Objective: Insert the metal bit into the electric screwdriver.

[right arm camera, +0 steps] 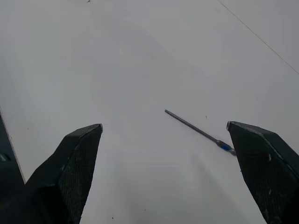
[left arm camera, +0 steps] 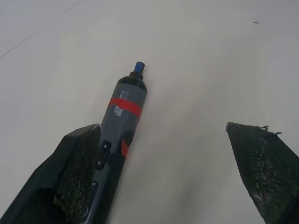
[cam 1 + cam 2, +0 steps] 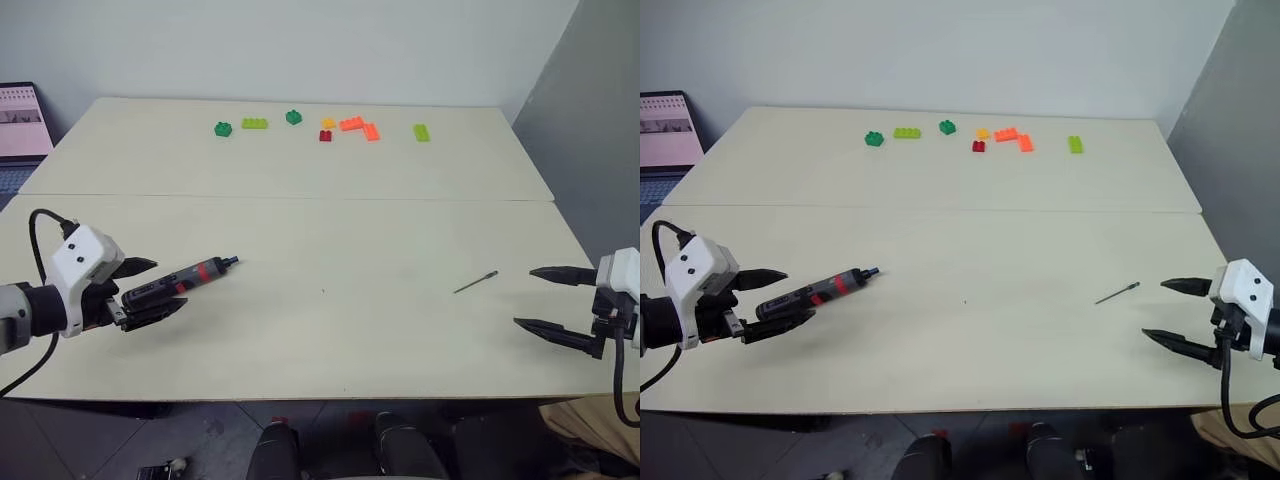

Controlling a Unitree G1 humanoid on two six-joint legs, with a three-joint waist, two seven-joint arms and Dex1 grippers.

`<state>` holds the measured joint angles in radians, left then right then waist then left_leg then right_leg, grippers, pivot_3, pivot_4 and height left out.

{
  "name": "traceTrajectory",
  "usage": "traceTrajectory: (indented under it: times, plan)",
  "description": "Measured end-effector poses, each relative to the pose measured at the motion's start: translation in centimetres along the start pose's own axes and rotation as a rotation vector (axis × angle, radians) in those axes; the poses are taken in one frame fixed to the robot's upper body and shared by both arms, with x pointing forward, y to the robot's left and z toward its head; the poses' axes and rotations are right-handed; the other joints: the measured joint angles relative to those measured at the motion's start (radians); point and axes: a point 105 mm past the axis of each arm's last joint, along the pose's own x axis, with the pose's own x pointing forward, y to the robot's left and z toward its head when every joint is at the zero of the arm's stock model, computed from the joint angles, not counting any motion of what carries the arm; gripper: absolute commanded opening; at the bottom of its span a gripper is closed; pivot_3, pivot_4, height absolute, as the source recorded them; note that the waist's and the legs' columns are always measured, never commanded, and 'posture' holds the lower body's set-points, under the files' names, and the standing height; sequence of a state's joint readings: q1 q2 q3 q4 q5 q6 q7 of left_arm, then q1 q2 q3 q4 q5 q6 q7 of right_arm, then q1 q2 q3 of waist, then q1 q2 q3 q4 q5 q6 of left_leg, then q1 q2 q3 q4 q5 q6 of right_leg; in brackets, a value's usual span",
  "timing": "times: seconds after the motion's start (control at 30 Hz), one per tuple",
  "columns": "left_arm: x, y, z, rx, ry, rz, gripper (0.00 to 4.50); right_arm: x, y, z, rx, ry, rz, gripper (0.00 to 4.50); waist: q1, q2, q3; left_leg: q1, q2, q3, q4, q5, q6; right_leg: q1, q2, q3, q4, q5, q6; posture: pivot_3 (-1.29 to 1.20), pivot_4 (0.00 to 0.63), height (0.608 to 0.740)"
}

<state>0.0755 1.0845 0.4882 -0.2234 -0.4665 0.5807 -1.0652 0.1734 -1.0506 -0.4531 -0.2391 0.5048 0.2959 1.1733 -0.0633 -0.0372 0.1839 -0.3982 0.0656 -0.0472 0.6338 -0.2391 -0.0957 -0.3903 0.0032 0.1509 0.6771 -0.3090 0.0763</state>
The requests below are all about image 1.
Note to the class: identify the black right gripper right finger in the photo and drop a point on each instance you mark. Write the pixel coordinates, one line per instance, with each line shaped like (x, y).
(264, 168)

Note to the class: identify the thin metal rod blue band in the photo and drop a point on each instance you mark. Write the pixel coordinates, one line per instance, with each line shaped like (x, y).
(194, 128)

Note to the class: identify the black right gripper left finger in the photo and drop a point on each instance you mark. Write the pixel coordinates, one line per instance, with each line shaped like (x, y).
(67, 177)

